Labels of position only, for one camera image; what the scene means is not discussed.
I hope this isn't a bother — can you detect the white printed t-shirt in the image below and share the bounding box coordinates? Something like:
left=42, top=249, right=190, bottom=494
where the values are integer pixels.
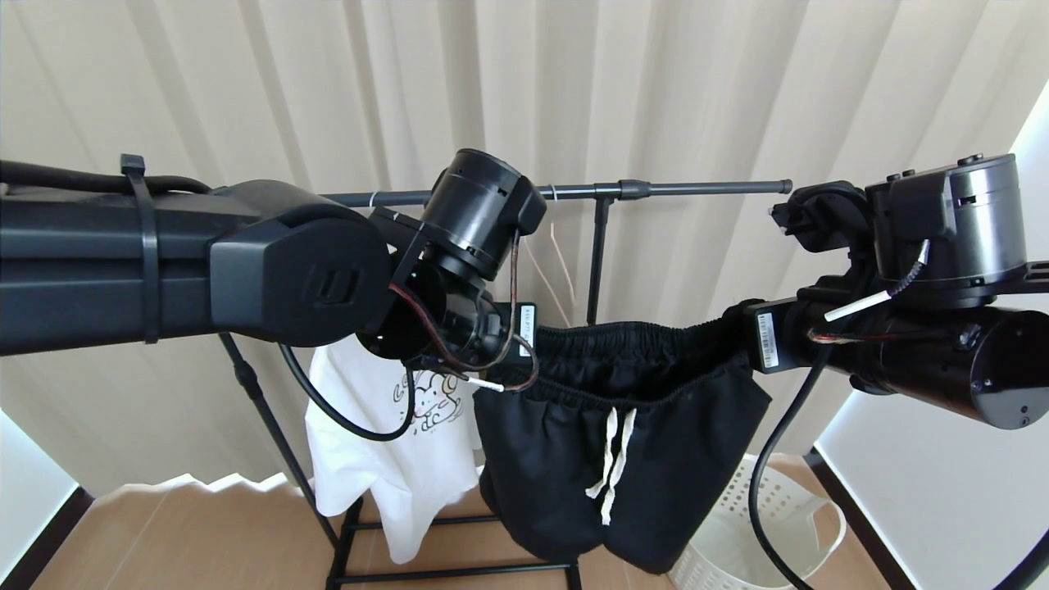
left=305, top=334, right=484, bottom=566

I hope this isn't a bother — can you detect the beige curtain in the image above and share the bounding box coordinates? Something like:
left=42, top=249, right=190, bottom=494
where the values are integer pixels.
left=0, top=0, right=1049, bottom=497

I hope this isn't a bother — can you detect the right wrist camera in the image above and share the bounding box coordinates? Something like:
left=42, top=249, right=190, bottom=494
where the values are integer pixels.
left=770, top=182, right=878, bottom=284

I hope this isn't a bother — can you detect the black cable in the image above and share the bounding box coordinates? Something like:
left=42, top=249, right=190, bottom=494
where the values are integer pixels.
left=747, top=343, right=1049, bottom=590
left=277, top=343, right=417, bottom=443

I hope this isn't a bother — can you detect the black garment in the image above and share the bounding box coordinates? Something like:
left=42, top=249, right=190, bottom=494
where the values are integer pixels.
left=473, top=315, right=773, bottom=574

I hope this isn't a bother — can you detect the black clothes rack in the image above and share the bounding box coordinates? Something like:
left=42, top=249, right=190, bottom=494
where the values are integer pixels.
left=217, top=179, right=794, bottom=590

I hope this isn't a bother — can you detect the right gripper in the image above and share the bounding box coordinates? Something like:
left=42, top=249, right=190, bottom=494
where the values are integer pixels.
left=742, top=283, right=1049, bottom=429

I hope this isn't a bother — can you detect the white laundry basket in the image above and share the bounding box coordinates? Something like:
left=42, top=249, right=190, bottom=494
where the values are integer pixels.
left=668, top=453, right=847, bottom=590

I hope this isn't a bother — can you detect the pink clothes hanger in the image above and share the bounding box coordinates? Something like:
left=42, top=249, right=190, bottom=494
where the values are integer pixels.
left=524, top=186, right=577, bottom=327

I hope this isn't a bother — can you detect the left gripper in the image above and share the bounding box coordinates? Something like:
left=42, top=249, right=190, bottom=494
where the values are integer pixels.
left=356, top=262, right=538, bottom=370

